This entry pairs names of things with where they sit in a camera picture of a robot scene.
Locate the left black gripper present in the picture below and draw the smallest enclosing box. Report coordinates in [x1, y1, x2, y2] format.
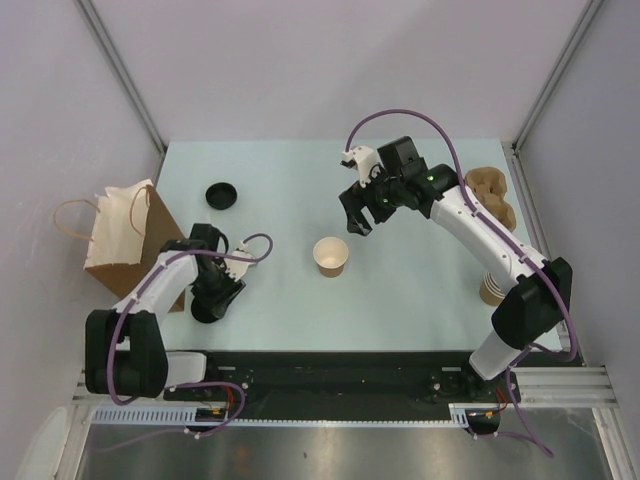
[191, 260, 245, 318]

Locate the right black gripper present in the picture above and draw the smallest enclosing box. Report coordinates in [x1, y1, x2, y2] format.
[340, 163, 405, 236]

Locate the brown paper coffee cup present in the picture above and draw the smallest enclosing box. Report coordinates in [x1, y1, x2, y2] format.
[312, 237, 349, 278]

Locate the black plastic cup lid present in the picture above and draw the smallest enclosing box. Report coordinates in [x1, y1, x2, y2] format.
[205, 182, 238, 210]

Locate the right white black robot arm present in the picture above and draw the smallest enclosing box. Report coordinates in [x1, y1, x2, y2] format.
[339, 136, 572, 401]

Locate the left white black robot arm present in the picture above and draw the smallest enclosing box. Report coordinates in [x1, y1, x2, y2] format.
[84, 224, 255, 404]

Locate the brown paper takeout bag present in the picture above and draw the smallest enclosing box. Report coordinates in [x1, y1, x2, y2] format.
[53, 179, 185, 300]

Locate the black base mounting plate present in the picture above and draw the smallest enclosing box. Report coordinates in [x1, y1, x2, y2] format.
[164, 351, 519, 422]

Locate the brown pulp cup carrier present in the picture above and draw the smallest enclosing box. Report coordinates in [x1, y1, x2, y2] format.
[465, 167, 517, 232]

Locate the stack of paper cups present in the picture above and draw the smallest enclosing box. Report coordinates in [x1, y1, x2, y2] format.
[479, 272, 505, 307]

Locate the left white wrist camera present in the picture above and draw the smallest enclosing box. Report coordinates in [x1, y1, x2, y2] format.
[224, 241, 256, 281]

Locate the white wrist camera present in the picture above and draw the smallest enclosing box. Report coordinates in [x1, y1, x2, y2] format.
[224, 241, 256, 281]
[340, 146, 381, 188]

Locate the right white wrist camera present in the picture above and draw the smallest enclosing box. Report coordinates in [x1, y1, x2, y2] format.
[340, 146, 381, 188]

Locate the white slotted cable duct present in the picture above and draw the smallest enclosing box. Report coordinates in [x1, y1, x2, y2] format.
[93, 406, 198, 425]

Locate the aluminium frame rail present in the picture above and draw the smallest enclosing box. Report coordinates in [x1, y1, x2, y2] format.
[71, 367, 618, 408]

